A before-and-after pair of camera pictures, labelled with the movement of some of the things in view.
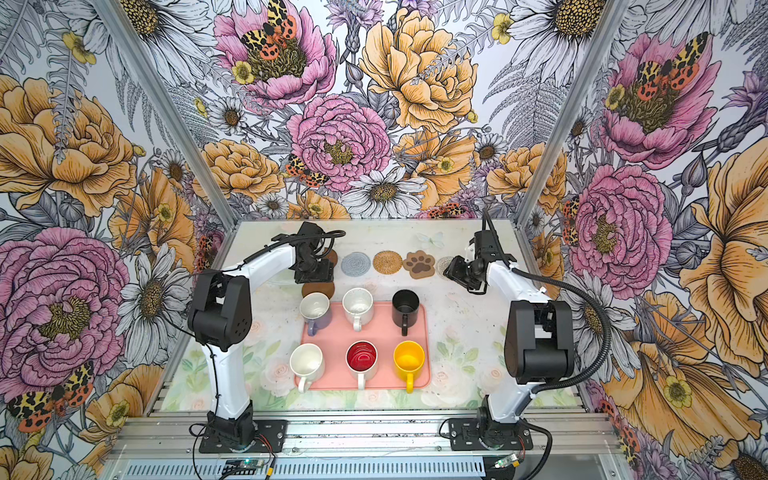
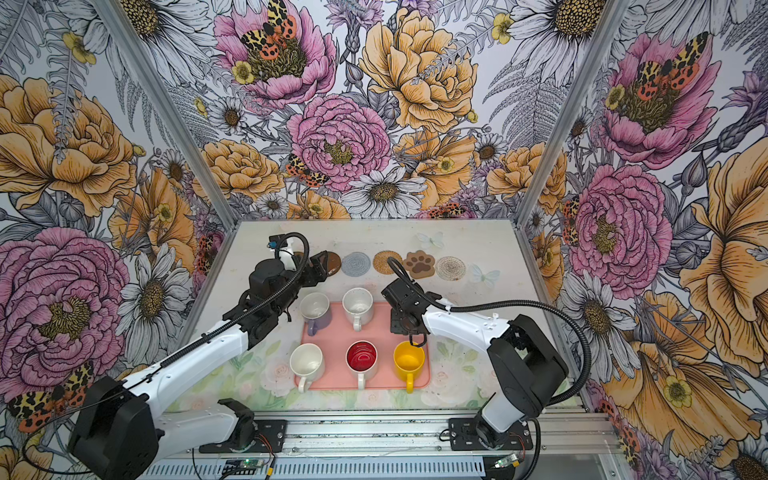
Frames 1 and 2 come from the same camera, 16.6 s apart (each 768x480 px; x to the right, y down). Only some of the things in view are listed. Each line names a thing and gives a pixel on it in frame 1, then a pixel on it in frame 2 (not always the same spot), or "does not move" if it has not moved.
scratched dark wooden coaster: (332, 256) does not move
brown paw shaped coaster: (419, 264) does not move
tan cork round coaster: (387, 262) does not move
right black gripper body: (464, 273) -> (395, 322)
